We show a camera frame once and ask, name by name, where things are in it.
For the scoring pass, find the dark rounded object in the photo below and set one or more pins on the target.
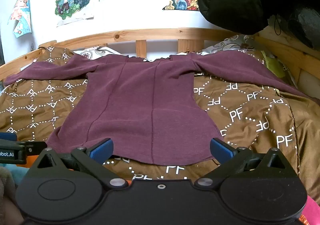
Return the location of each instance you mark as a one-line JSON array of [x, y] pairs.
[[306, 25]]

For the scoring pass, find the wooden bed frame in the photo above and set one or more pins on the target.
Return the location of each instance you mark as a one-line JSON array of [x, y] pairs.
[[150, 34]]

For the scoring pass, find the maroon long-sleeved shirt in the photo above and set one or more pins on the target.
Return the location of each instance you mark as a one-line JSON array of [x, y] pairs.
[[140, 105]]

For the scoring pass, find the small curled wall poster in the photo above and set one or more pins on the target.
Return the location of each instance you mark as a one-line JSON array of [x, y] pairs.
[[21, 15]]

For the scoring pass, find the pink cloth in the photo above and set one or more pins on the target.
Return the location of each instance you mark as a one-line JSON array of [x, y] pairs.
[[313, 208]]

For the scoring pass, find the yellow-green cloth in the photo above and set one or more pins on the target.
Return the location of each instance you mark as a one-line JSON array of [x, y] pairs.
[[273, 65]]

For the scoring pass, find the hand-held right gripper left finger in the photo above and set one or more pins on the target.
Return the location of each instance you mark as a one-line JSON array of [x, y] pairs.
[[101, 151]]

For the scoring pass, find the white patterned pillow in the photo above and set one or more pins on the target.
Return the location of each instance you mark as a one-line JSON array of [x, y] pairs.
[[232, 42]]

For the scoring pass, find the grey brown fuzzy cloth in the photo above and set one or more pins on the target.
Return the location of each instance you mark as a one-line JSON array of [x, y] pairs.
[[7, 190]]

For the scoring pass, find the brown printed blanket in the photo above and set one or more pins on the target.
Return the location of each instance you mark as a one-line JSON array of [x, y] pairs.
[[250, 115]]

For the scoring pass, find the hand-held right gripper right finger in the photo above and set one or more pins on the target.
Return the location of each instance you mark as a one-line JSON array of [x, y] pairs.
[[221, 150]]

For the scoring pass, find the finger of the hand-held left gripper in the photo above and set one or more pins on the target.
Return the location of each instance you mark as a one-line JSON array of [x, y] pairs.
[[32, 148], [7, 136]]

